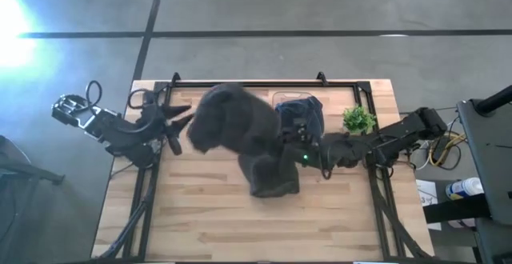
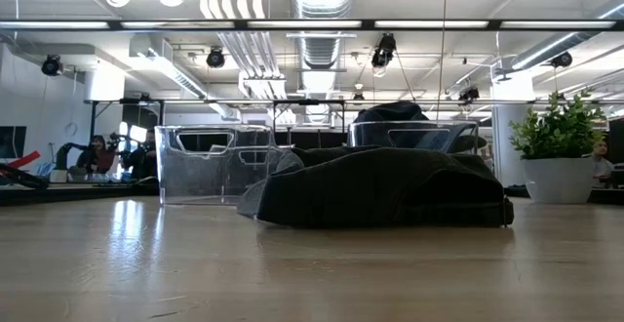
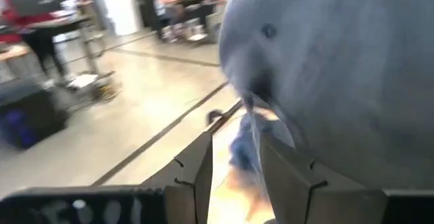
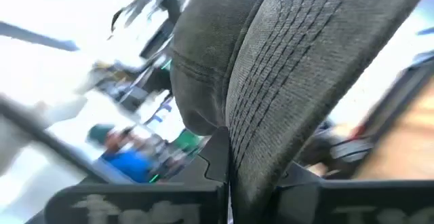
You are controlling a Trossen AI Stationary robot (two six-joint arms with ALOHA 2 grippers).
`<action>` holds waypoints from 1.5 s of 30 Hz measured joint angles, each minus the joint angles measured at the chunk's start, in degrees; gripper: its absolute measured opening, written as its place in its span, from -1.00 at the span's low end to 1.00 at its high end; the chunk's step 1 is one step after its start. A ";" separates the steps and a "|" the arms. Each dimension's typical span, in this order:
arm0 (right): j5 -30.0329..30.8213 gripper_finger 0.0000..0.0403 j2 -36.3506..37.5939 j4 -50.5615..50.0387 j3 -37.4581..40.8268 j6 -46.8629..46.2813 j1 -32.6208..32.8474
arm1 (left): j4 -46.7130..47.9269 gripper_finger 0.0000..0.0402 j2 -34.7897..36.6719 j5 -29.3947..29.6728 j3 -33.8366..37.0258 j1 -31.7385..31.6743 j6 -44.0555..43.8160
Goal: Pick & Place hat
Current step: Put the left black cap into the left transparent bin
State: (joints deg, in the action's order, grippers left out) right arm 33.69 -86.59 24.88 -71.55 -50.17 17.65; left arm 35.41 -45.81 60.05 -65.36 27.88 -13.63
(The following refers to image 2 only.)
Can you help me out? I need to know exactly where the thin hanging cable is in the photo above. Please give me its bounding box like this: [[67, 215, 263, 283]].
[[436, 0, 449, 124]]

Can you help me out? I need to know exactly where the light grey cap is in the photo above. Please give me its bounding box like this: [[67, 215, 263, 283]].
[[236, 149, 306, 219]]

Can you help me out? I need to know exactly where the dark wall monitor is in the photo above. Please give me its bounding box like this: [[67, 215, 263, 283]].
[[0, 125, 28, 160]]

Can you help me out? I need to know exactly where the white square plant pot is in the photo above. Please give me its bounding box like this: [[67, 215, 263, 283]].
[[520, 156, 596, 205]]

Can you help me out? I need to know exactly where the black overhead frame bar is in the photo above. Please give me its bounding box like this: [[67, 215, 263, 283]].
[[0, 18, 624, 33]]

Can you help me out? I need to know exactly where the dark cap with strap buckle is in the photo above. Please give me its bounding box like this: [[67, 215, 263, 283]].
[[254, 145, 516, 229]]

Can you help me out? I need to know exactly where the hanging black camera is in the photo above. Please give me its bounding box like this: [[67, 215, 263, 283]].
[[549, 51, 574, 69], [206, 46, 226, 69], [458, 85, 482, 102], [370, 32, 398, 69], [40, 54, 64, 78]]

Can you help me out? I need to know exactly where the person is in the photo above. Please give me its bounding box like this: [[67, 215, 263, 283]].
[[86, 134, 119, 176], [588, 139, 616, 187], [120, 130, 159, 181]]

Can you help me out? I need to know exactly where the clear plastic bin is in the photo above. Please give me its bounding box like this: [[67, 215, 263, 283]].
[[346, 119, 482, 156], [154, 123, 294, 207]]

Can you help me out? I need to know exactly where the silver ventilation duct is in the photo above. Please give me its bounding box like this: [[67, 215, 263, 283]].
[[289, 0, 357, 126]]

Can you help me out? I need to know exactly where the red strip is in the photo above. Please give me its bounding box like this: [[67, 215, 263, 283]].
[[8, 150, 43, 171]]

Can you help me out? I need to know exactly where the black cap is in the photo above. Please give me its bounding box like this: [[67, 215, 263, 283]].
[[354, 122, 488, 155]]

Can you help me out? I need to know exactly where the green potted plant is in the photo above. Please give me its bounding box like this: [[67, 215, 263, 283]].
[[508, 89, 608, 162]]

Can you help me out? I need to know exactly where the bright lit screen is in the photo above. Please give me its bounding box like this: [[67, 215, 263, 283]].
[[117, 121, 149, 145]]

